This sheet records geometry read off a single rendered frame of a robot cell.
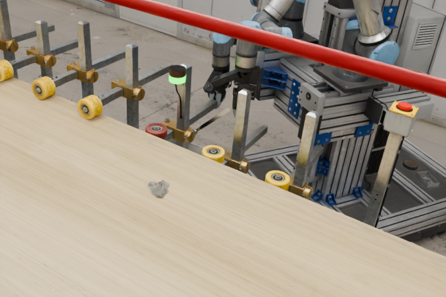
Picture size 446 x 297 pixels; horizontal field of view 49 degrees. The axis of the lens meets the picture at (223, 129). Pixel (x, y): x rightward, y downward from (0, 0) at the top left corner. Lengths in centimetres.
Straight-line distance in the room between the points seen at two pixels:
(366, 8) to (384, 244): 82
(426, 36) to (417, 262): 128
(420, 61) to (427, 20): 21
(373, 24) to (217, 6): 318
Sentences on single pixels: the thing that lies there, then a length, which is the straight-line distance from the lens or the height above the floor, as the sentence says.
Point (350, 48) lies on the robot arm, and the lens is 202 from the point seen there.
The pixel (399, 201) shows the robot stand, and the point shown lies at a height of 21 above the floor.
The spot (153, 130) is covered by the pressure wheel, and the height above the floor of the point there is 90.
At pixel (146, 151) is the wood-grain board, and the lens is 169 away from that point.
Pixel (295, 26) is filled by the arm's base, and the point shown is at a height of 110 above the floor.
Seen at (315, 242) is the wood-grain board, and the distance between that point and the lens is 141.
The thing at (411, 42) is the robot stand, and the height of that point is 112.
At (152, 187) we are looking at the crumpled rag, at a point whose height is 91.
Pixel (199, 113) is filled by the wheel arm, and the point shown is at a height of 86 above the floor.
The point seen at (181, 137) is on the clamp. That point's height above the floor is 84.
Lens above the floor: 183
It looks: 30 degrees down
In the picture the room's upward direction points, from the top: 5 degrees clockwise
